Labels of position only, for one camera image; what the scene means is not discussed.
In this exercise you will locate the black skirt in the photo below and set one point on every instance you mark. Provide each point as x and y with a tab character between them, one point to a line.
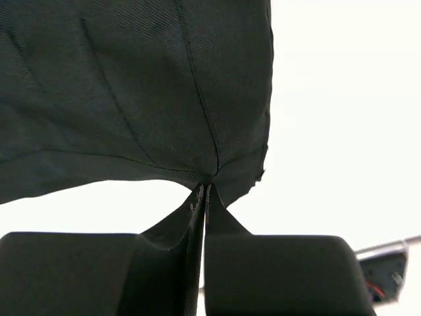
134	90

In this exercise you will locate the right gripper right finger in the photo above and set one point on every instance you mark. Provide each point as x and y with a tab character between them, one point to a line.
249	274

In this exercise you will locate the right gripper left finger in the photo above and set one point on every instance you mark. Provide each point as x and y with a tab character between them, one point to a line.
155	272

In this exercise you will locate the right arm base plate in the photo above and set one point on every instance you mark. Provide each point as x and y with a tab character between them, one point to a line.
384	267

